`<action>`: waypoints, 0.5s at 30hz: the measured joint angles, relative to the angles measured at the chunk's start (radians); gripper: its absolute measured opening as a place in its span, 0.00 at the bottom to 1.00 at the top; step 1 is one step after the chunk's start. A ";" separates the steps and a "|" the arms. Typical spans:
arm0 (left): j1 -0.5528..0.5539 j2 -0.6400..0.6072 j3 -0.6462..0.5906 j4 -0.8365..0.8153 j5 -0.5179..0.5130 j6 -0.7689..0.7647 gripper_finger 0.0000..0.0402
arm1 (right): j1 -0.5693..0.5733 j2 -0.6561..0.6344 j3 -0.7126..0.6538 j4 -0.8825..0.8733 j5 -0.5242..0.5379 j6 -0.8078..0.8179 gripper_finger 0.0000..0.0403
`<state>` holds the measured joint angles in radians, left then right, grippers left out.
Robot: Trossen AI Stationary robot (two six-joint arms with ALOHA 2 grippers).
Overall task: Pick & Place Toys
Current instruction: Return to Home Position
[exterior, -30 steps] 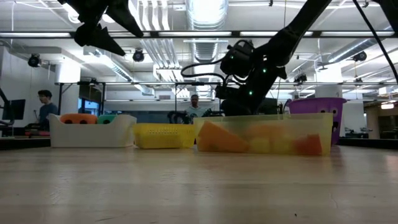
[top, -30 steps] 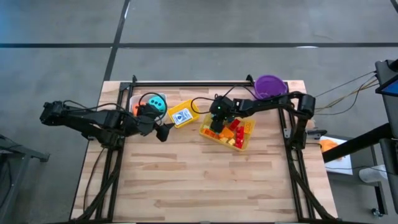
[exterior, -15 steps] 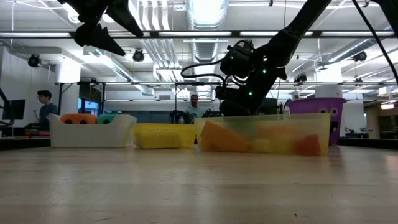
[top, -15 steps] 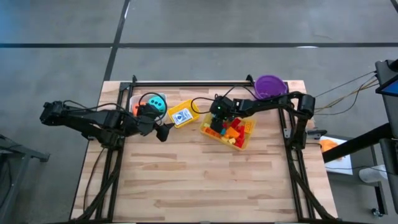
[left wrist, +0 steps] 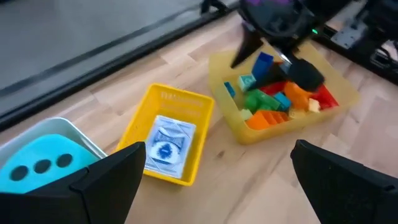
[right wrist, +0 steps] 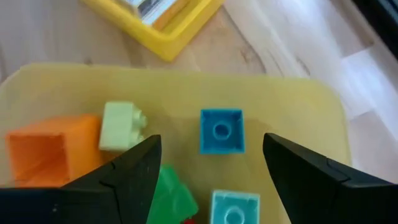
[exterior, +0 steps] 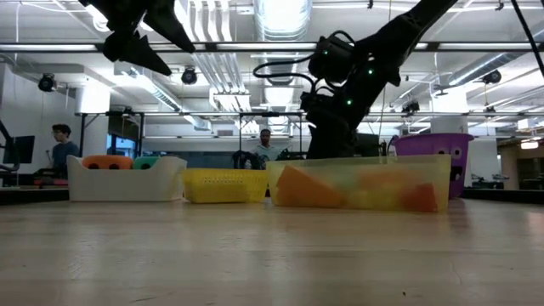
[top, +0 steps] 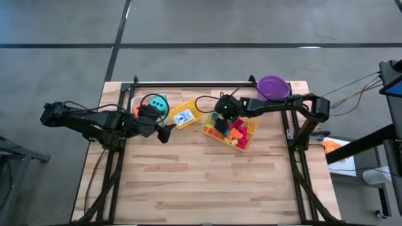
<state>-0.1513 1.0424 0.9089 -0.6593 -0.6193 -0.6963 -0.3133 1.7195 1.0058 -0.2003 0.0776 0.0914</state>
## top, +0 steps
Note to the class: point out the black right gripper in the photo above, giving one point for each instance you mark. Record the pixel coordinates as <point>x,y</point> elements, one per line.
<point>229,108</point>

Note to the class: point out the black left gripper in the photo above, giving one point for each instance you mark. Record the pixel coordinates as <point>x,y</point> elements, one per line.
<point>149,120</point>

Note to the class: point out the teal small toy block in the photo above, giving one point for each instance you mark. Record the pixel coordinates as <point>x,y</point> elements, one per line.
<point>226,132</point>
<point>214,116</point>

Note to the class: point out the blue playing card box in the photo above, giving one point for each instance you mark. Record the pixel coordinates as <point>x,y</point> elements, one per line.
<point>184,118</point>

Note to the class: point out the red notched toy block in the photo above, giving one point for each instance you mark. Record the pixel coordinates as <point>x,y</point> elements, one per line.
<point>238,123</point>

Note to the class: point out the teal foam die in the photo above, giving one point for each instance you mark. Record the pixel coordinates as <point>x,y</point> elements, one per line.
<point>159,103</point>

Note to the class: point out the lime small toy block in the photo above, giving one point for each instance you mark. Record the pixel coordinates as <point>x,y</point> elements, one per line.
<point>209,125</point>

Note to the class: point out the orange sloped toy block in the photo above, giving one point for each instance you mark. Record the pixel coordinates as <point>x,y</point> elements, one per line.
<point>235,134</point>

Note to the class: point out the orange long toy block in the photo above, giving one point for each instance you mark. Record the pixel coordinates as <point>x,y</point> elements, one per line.
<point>215,133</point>

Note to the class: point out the amber long toy block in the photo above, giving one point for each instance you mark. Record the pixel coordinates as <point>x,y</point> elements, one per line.
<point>251,128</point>

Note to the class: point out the yellow small toy block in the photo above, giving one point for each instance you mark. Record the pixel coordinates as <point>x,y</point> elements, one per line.
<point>234,142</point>

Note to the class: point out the orange foam die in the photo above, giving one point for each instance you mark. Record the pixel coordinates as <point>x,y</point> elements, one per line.
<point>137,110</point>

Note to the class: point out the red stepped toy block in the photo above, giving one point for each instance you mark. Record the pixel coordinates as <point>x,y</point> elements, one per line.
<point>242,142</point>

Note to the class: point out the translucent yellow plastic bin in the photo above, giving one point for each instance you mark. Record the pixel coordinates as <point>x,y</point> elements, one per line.
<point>251,139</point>

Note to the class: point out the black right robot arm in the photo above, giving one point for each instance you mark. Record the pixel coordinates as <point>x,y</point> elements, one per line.
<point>282,102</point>

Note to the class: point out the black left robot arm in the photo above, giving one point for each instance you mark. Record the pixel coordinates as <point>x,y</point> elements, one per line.
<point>94,120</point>

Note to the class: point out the yellow slotted plastic basket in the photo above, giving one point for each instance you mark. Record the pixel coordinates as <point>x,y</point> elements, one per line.
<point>196,108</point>

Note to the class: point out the black table clamp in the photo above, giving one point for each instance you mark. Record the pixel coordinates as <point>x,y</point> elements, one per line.
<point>88,137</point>
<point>135,79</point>
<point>320,134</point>
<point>251,79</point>

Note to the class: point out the white plastic bin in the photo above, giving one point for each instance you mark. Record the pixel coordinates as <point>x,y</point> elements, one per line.
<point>136,100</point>

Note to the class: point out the purple monster face bucket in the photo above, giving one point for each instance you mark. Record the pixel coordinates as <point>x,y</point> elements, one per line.
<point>273,88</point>

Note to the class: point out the orange object on side table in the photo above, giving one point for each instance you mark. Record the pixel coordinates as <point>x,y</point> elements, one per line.
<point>331,147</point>

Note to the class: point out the white side table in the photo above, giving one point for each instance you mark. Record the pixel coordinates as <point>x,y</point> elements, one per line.
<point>345,166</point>

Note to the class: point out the black monitor stand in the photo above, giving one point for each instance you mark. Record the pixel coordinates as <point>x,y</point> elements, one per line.
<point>361,142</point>

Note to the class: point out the grey metal stand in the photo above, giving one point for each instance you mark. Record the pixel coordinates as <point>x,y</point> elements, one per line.
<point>19,153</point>

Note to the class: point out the white object on floor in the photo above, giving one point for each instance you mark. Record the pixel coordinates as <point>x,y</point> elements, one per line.
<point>375,175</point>

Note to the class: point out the blue lit screen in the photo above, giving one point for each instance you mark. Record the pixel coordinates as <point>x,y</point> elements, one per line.
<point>396,89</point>

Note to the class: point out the black caster wheel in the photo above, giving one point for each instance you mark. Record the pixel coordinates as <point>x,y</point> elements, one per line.
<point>380,214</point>

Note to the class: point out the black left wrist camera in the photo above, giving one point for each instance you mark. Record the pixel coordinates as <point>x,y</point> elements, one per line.
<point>164,135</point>

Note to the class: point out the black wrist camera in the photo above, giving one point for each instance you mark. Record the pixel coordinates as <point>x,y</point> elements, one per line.
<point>221,126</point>
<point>164,135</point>

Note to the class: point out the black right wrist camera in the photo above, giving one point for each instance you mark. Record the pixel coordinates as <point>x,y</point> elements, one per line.
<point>221,126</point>

